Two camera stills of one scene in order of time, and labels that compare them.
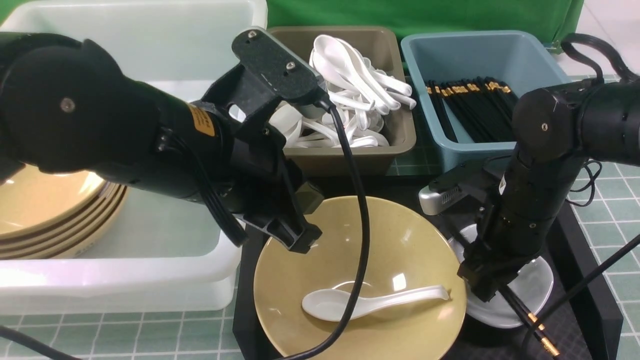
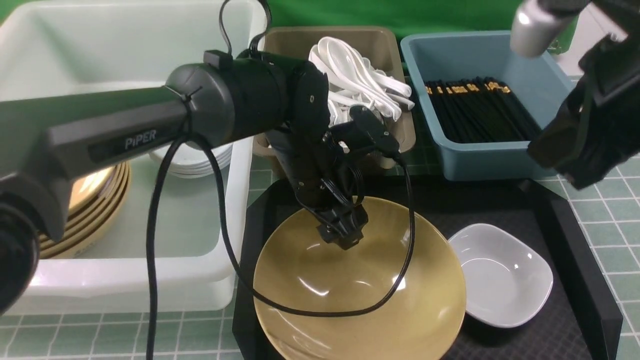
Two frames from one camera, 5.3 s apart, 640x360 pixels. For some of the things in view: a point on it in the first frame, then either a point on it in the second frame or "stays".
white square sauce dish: x=533 y=286 stays
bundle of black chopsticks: x=485 y=105 stays
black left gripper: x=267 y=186 → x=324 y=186
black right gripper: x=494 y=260 → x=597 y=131
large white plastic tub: x=171 y=257 stays
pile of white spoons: x=363 y=94 stays
